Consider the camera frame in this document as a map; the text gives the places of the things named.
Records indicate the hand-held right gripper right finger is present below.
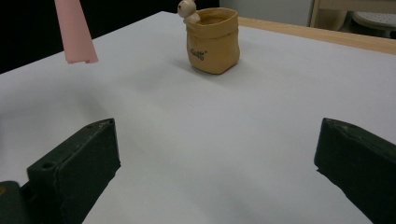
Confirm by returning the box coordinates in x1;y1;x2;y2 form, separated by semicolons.
313;117;396;224

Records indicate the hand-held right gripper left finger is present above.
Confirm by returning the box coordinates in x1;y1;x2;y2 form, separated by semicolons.
26;118;122;224

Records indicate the pink hairbrush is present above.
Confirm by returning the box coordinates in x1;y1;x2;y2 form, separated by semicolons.
53;0;100;65

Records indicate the tan cup with small figurine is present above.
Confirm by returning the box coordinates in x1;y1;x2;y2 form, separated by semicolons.
177;0;242;76

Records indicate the white board sheet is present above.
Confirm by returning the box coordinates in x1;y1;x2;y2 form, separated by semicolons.
0;10;396;224

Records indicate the wooden table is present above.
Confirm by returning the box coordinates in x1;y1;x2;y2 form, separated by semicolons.
237;16;396;56

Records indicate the pale round object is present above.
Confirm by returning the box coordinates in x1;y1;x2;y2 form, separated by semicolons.
351;11;396;33

